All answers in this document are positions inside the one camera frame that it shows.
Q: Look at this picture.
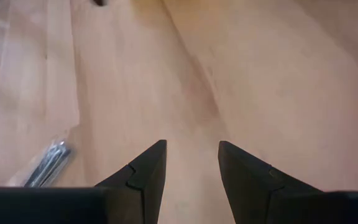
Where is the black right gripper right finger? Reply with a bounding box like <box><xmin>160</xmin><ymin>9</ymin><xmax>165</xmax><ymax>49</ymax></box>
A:
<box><xmin>218</xmin><ymin>140</ymin><xmax>323</xmax><ymax>224</ymax></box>

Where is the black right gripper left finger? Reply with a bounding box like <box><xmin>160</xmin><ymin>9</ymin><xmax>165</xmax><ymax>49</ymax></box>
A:
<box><xmin>94</xmin><ymin>139</ymin><xmax>168</xmax><ymax>224</ymax></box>

